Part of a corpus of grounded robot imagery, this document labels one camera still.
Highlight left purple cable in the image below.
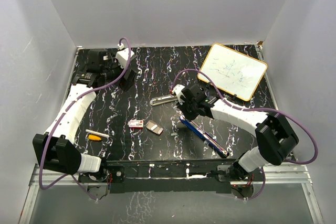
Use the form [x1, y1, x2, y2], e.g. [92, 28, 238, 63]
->
[38, 37, 132, 201]

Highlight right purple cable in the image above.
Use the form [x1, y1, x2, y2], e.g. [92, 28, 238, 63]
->
[172, 69, 319, 201]

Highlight staple strip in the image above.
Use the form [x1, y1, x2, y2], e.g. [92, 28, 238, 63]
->
[145, 120, 163, 135]

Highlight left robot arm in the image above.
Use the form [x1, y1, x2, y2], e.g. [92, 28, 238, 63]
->
[33, 48, 136, 182]

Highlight purple cable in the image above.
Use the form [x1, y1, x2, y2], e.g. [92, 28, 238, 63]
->
[172, 69, 319, 201]
[38, 37, 132, 201]

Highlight yellow framed whiteboard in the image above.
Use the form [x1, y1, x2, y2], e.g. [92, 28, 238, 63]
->
[197, 43, 268, 101]

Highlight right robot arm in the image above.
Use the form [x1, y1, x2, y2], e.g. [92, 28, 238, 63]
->
[172, 84, 299, 180]

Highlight red staple box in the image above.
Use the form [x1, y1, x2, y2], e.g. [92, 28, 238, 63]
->
[128, 120, 144, 129]

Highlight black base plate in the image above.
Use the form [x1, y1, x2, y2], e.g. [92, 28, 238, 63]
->
[79, 158, 265, 194]

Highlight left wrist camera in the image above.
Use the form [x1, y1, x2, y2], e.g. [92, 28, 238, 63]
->
[115, 43, 135, 69]

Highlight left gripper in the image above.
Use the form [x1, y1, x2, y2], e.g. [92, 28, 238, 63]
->
[101, 54, 135, 91]

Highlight white marker pen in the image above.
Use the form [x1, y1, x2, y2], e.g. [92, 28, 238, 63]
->
[85, 129, 110, 138]

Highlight orange marker cap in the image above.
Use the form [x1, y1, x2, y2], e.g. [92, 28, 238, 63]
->
[88, 134, 102, 141]

